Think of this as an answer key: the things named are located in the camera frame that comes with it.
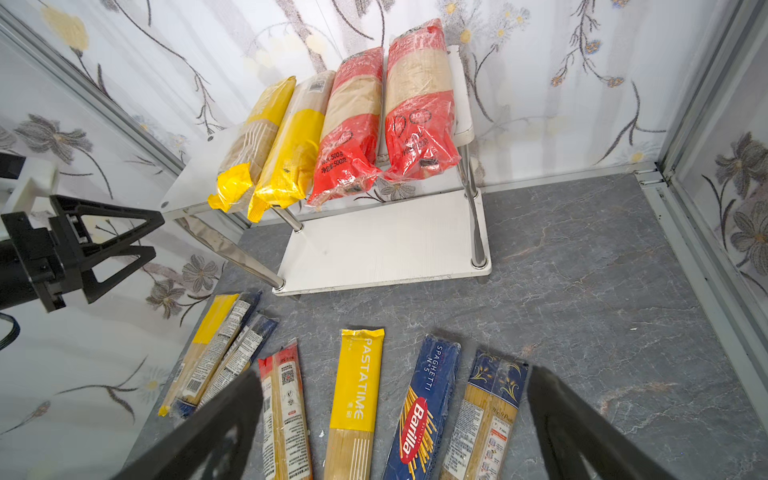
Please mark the blue Barilla spaghetti pack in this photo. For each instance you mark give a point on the blue Barilla spaghetti pack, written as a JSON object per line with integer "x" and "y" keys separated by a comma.
{"x": 422, "y": 419}

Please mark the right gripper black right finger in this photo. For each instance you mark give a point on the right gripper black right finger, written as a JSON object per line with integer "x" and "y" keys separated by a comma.
{"x": 574, "y": 437}

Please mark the short yellow Pastatime bag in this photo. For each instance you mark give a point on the short yellow Pastatime bag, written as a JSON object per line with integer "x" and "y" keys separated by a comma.
{"x": 241, "y": 167}

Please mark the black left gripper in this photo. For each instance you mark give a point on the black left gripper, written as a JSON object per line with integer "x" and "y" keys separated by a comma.
{"x": 92, "y": 232}

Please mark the white two-tier metal shelf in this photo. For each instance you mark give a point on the white two-tier metal shelf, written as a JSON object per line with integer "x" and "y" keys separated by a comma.
{"x": 435, "y": 237}

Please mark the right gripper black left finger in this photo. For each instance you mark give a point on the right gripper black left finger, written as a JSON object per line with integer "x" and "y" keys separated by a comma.
{"x": 214, "y": 443}

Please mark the red spaghetti bag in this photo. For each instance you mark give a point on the red spaghetti bag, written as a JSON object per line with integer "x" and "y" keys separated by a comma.
{"x": 419, "y": 105}
{"x": 346, "y": 162}

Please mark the red slim spaghetti pack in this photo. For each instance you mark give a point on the red slim spaghetti pack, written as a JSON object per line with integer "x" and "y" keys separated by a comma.
{"x": 286, "y": 448}

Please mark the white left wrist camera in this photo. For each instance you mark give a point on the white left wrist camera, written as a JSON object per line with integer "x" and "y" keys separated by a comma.
{"x": 24, "y": 180}

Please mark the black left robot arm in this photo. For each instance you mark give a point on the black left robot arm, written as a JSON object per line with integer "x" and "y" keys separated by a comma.
{"x": 44, "y": 264}

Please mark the long yellow Pastatime bag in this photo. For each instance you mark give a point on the long yellow Pastatime bag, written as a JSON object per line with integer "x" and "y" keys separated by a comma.
{"x": 354, "y": 410}

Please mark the yellow pasta bag far left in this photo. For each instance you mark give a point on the yellow pasta bag far left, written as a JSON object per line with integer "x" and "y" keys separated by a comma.
{"x": 212, "y": 321}

